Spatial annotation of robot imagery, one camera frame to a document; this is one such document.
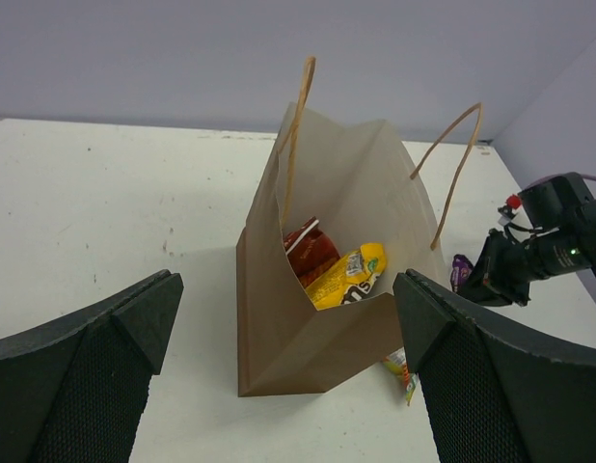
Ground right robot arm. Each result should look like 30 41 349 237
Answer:
450 173 596 307

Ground yellow M&M's packet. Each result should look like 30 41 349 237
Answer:
306 243 388 311

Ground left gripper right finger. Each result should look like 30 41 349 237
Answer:
393 270 596 462

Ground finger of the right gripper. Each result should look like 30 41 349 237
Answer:
457 235 513 307

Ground brown paper bag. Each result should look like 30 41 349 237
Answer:
235 56 485 398

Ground orange Reese's packet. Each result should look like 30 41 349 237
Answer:
382 347 418 405

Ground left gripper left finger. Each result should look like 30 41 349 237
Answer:
0 270 183 462

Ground red Doritos chip bag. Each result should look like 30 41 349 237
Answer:
284 217 340 288

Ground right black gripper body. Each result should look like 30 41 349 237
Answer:
480 230 555 307

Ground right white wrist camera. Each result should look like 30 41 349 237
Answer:
498 194 522 229

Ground brown M&M's packet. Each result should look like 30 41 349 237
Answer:
449 254 474 292

